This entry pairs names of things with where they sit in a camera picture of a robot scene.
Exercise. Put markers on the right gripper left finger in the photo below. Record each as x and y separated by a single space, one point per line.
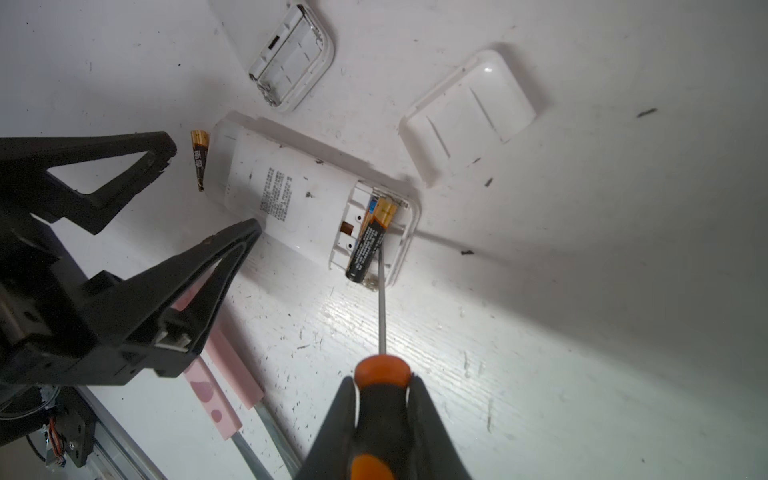
330 454

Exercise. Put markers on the orange black screwdriver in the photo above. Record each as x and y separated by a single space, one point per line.
382 440

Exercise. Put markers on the black gold AAA battery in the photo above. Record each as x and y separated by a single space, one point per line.
379 215
200 143

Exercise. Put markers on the white AC remote with display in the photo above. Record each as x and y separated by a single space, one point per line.
282 46

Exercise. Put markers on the white remote control with buttons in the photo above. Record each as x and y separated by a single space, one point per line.
304 193

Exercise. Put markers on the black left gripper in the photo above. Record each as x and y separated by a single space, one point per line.
60 327

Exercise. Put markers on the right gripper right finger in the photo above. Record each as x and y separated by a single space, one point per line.
434 455

